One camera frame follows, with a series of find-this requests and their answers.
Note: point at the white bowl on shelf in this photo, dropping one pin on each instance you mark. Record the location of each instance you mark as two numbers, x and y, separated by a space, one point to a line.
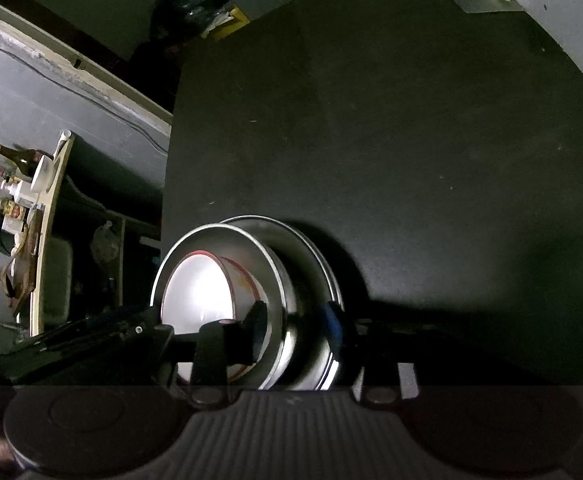
42 174

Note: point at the brown glass bottle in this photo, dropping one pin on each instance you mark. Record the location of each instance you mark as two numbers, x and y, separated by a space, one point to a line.
16 154

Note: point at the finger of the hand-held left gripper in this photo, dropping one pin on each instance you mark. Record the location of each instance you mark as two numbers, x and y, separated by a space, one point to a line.
186 344

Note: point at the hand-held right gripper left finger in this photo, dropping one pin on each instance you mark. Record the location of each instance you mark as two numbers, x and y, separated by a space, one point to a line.
257 332

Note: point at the black plastic bag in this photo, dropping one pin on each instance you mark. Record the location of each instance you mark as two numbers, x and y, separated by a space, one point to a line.
186 5

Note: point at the wooden shelf board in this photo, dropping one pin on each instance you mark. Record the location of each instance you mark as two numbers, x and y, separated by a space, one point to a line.
51 230

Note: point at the medium steel basin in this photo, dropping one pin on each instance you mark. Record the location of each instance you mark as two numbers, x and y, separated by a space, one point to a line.
311 280

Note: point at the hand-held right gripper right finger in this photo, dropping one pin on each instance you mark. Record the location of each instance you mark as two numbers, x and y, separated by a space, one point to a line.
334 332

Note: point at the white tube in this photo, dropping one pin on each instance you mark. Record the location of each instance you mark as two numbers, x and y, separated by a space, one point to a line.
62 141

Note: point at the yellow bin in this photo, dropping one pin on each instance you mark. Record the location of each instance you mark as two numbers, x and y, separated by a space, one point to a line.
231 22

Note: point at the steel bowl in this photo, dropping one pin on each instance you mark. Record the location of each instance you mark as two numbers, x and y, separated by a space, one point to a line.
276 280

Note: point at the white ceramic bowl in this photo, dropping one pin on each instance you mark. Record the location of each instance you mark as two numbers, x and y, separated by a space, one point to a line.
196 295
251 287

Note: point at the large steel basin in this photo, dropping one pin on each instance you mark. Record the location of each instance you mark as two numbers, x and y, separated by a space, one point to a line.
339 300

